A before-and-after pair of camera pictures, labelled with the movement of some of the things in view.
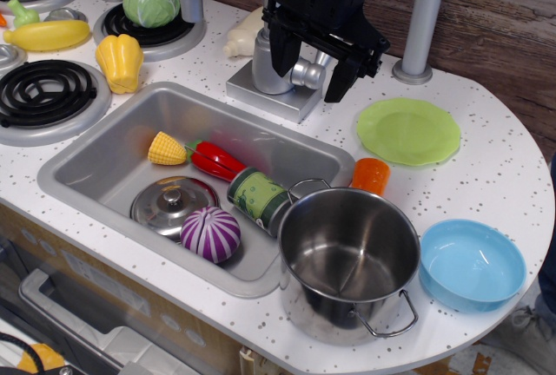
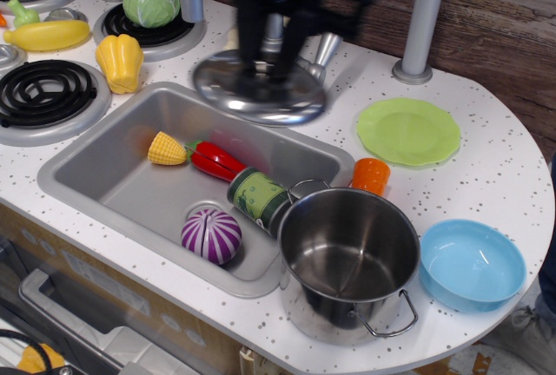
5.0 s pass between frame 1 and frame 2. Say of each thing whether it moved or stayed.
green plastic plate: stayed
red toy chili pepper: stayed
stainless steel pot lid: moved
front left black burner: stayed
